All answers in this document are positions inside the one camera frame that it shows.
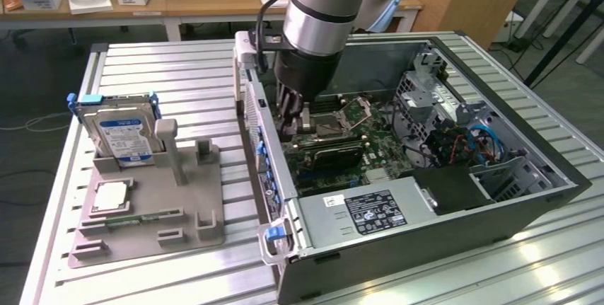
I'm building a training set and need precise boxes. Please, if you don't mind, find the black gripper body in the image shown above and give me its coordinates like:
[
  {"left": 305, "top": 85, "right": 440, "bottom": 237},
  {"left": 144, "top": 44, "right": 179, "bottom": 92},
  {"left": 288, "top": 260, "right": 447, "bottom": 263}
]
[{"left": 275, "top": 48, "right": 344, "bottom": 103}]

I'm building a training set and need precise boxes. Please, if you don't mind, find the nvidia graphics card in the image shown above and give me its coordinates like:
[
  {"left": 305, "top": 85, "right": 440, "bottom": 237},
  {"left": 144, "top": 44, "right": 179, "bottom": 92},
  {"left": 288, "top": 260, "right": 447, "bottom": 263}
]
[{"left": 285, "top": 140, "right": 365, "bottom": 173}]

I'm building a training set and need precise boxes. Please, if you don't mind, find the cpu socket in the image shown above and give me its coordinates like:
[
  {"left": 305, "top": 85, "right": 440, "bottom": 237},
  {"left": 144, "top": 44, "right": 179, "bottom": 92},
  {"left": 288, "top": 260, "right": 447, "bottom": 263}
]
[{"left": 308, "top": 112, "right": 353, "bottom": 140}]

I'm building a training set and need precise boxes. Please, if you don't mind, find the metal socket cover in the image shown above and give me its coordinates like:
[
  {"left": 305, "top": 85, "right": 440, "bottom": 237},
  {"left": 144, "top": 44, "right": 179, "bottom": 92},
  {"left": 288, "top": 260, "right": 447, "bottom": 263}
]
[{"left": 337, "top": 95, "right": 373, "bottom": 131}]

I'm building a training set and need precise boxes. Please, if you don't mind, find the blue card retainer strip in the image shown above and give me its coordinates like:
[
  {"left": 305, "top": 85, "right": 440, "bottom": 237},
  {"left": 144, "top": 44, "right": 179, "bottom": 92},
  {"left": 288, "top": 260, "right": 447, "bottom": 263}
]
[{"left": 256, "top": 142, "right": 283, "bottom": 207}]

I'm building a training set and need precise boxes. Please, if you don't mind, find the green motherboard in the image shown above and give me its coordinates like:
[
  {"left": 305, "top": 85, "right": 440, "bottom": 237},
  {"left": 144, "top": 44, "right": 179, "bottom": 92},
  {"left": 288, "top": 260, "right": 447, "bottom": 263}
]
[{"left": 271, "top": 87, "right": 421, "bottom": 196}]

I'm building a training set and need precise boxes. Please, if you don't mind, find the silver chipset heat sink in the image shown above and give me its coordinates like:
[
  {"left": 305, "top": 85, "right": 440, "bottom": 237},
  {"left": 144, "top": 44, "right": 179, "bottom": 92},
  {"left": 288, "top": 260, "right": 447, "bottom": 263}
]
[{"left": 365, "top": 170, "right": 396, "bottom": 183}]

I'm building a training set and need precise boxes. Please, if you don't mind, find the metal disk bay cage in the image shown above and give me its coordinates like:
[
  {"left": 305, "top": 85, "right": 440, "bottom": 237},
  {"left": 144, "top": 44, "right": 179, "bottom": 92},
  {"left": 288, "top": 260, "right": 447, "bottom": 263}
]
[{"left": 393, "top": 52, "right": 468, "bottom": 143}]

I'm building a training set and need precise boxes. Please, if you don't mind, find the grey power supply unit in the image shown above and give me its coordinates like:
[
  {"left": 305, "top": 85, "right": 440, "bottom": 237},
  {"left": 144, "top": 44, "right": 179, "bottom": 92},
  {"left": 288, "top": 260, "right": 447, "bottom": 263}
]
[{"left": 296, "top": 176, "right": 440, "bottom": 248}]

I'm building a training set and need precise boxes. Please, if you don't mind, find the blue case latch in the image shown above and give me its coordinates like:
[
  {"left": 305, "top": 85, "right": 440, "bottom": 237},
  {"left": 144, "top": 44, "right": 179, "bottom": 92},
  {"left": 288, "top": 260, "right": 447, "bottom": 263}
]
[{"left": 263, "top": 225, "right": 289, "bottom": 242}]

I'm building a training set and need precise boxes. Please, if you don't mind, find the hard disk in blue caddy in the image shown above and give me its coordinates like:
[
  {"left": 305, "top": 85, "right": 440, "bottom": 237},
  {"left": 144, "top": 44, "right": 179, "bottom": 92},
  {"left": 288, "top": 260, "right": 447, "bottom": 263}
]
[{"left": 65, "top": 91, "right": 164, "bottom": 168}]

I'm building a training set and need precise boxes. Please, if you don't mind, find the black shroud box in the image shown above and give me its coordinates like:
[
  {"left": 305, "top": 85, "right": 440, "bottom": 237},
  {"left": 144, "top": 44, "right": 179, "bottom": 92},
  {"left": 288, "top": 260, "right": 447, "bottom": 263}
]
[{"left": 412, "top": 167, "right": 496, "bottom": 216}]

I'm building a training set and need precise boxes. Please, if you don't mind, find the wooden cabinet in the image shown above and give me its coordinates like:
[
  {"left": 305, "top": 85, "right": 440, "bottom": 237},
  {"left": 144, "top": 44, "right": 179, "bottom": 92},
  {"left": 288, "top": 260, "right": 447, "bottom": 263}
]
[{"left": 403, "top": 0, "right": 539, "bottom": 50}]

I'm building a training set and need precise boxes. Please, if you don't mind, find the silver cpu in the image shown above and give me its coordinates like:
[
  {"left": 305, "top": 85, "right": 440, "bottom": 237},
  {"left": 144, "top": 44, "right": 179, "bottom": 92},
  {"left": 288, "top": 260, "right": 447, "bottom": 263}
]
[{"left": 92, "top": 181, "right": 132, "bottom": 211}]

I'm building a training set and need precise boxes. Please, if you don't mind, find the green ram stick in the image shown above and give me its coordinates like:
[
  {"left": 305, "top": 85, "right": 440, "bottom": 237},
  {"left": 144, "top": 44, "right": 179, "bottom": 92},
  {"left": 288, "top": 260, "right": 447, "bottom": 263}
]
[{"left": 105, "top": 214, "right": 164, "bottom": 226}]

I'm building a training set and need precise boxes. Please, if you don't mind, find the black open pc case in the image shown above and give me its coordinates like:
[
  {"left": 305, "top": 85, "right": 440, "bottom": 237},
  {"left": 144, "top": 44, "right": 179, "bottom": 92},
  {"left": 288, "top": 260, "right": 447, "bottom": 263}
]
[{"left": 232, "top": 32, "right": 593, "bottom": 304}]

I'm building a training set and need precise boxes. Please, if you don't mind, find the grey parts rack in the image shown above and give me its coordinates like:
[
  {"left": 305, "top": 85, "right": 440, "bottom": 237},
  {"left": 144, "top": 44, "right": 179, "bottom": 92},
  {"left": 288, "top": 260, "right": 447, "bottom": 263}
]
[{"left": 68, "top": 117, "right": 227, "bottom": 270}]

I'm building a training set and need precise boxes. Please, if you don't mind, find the white round moulded block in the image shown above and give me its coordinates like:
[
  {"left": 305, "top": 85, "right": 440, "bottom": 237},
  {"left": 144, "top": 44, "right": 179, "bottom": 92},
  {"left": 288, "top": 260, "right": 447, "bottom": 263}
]
[{"left": 67, "top": 0, "right": 115, "bottom": 15}]

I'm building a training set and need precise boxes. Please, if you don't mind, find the black slanted pole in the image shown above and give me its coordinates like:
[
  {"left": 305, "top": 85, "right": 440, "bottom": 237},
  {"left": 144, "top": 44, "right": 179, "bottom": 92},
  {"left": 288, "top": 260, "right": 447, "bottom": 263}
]
[{"left": 521, "top": 0, "right": 604, "bottom": 89}]

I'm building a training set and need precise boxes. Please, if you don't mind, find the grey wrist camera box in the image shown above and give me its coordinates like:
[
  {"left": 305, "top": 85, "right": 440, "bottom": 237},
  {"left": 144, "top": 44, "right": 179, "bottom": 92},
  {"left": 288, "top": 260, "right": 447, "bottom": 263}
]
[{"left": 235, "top": 30, "right": 284, "bottom": 64}]

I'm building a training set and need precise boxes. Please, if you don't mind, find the black camera cable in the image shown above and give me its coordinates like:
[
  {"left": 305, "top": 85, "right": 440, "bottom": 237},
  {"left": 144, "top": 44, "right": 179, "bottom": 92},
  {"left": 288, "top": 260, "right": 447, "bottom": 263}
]
[{"left": 256, "top": 0, "right": 293, "bottom": 72}]

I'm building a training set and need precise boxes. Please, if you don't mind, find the red wire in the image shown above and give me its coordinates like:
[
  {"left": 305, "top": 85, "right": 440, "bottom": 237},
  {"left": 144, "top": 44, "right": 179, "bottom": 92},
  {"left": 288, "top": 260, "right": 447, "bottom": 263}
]
[{"left": 448, "top": 134, "right": 473, "bottom": 165}]

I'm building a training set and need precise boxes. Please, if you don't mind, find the blue wire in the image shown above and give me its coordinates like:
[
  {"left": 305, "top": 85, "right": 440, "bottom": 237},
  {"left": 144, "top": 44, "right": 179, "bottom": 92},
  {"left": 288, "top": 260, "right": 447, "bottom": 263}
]
[{"left": 467, "top": 124, "right": 509, "bottom": 164}]

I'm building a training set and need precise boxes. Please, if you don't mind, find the white floor cable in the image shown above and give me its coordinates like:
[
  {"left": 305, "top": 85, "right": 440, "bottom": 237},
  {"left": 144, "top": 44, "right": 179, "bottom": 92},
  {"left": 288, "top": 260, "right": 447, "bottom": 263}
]
[{"left": 0, "top": 112, "right": 72, "bottom": 132}]

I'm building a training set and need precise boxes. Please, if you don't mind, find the white table frame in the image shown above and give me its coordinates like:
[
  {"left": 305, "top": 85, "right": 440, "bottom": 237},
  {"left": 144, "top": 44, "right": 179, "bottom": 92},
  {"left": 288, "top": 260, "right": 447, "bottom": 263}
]
[{"left": 513, "top": 0, "right": 604, "bottom": 65}]

